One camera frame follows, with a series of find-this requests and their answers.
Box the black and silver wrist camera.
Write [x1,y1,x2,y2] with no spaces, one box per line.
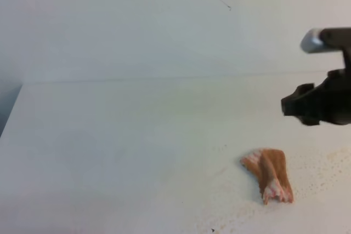
[300,27,350,71]

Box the pink white stained rag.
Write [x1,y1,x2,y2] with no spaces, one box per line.
[240,148,294,205]

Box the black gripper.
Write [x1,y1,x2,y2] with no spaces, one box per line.
[281,70,350,126]

